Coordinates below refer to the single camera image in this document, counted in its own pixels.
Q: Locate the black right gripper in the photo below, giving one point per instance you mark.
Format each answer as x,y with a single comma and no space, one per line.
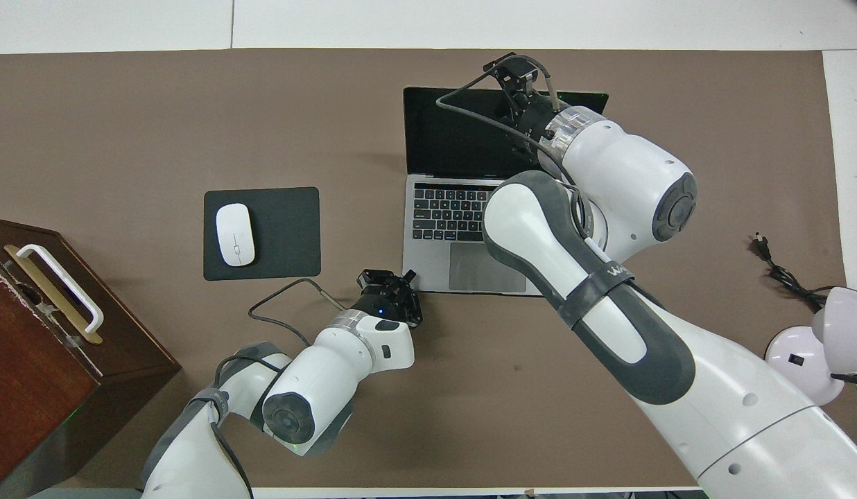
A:
529,121

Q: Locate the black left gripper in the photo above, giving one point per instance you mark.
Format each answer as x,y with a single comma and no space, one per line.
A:
383,305

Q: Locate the silver laptop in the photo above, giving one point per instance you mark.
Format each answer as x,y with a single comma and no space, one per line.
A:
435,138

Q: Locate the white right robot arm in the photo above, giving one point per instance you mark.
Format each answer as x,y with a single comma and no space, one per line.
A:
609,312

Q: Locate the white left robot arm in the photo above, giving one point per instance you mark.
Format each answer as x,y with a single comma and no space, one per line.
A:
324,378

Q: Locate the black mouse pad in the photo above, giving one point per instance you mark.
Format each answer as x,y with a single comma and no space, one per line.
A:
286,232

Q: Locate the white computer mouse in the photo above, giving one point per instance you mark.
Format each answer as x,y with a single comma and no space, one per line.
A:
235,235

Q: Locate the brown table mat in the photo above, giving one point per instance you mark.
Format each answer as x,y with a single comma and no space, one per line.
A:
193,111

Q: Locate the dark wooden box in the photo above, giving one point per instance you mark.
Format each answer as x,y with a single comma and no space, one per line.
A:
33,374

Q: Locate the white desk lamp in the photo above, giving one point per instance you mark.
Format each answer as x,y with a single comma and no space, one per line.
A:
844,315

